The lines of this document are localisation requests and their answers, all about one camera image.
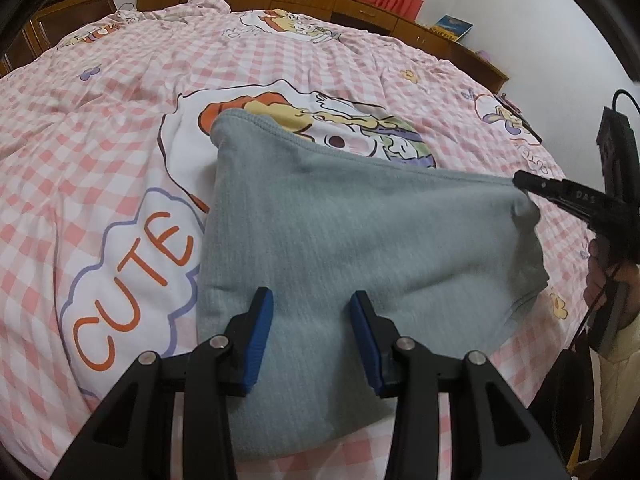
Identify grey sweat pants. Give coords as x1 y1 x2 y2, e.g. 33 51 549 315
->
196 110 549 462

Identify person right hand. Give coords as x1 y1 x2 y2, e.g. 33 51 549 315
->
584 240 639 330

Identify wooden window cabinet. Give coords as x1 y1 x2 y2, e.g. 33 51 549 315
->
135 0 510 94

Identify blue book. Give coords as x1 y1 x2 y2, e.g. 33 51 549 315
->
430 15 473 42

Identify pink checkered bed sheet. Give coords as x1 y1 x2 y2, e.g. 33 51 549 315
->
1 0 562 478

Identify dark wooden headboard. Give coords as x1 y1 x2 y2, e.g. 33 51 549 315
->
1 0 116 76

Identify black cable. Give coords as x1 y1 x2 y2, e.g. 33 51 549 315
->
612 88 640 116

